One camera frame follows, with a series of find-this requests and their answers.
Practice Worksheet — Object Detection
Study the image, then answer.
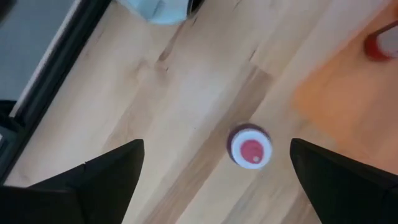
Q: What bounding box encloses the black metal table frame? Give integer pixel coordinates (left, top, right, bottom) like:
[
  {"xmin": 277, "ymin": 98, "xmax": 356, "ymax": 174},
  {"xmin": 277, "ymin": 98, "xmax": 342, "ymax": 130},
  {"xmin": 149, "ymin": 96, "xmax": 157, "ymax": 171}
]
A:
[{"xmin": 0, "ymin": 0, "xmax": 113, "ymax": 184}]

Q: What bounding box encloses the blurred black cable at lens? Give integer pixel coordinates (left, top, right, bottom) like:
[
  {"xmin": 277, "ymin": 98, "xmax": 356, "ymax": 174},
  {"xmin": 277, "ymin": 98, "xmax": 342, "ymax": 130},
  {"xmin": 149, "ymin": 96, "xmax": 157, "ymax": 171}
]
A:
[{"xmin": 0, "ymin": 0, "xmax": 16, "ymax": 22}]

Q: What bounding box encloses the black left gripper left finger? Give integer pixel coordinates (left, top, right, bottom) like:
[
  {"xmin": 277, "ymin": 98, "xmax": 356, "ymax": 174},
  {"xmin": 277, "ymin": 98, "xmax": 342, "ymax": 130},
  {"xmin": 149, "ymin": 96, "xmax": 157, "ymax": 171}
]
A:
[{"xmin": 0, "ymin": 139, "xmax": 146, "ymax": 224}]

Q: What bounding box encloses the orange translucent plastic bin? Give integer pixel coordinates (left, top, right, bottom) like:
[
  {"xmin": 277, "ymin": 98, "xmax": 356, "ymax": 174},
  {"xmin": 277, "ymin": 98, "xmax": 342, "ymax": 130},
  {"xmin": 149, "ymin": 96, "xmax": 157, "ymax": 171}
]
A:
[{"xmin": 290, "ymin": 0, "xmax": 398, "ymax": 175}]

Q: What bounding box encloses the pink food coloring bottle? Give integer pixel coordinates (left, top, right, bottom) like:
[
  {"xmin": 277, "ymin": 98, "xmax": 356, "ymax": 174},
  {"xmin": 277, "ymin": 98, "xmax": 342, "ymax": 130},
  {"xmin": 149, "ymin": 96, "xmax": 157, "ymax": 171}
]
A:
[{"xmin": 226, "ymin": 123, "xmax": 273, "ymax": 170}]

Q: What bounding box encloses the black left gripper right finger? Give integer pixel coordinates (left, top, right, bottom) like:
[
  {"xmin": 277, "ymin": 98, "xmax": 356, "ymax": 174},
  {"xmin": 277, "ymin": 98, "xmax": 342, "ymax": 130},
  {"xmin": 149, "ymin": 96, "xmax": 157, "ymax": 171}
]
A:
[{"xmin": 289, "ymin": 138, "xmax": 398, "ymax": 224}]

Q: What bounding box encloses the white cylindrical spotlight lamp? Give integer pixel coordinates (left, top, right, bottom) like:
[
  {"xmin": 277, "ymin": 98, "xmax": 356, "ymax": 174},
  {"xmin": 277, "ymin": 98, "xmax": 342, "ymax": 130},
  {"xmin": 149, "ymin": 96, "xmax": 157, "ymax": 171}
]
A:
[{"xmin": 118, "ymin": 0, "xmax": 206, "ymax": 26}]

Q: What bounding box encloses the red food coloring bottle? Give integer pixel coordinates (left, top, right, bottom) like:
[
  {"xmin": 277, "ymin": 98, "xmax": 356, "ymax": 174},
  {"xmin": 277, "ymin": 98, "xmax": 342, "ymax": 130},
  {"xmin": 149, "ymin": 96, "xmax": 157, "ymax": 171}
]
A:
[{"xmin": 363, "ymin": 20, "xmax": 398, "ymax": 62}]

